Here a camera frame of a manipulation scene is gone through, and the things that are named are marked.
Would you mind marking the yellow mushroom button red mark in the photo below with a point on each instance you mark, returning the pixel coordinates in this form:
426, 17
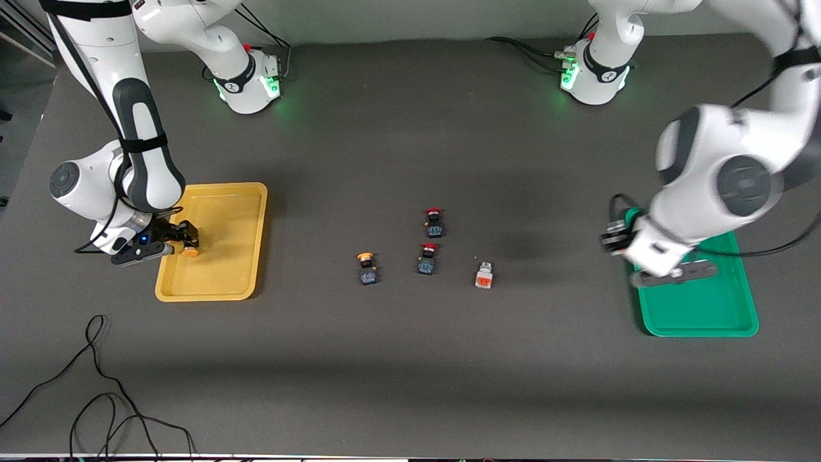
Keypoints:
367, 269

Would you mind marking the white button orange contact block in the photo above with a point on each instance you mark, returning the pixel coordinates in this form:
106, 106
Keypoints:
483, 276

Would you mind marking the yellow plastic tray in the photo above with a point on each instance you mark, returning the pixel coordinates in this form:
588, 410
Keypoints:
224, 244

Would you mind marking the aluminium frame rail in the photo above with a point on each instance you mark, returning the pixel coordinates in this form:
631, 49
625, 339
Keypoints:
29, 38

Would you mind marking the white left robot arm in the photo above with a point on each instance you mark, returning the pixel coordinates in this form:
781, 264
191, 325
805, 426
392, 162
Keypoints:
725, 160

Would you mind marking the dark grey table mat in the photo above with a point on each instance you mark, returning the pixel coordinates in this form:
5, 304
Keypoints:
410, 385

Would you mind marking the red mushroom push button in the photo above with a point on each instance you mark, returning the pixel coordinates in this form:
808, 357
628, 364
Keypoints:
427, 260
434, 223

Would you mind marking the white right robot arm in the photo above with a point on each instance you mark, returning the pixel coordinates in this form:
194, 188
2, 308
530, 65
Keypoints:
102, 58

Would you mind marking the yellow mushroom button green mark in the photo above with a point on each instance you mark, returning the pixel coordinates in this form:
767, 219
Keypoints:
190, 251

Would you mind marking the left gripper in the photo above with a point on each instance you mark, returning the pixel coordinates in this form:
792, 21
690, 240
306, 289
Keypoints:
614, 239

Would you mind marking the green plastic tray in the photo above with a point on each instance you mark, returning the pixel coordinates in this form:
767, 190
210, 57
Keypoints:
705, 308

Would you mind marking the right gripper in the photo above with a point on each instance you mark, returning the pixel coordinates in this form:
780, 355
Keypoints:
164, 231

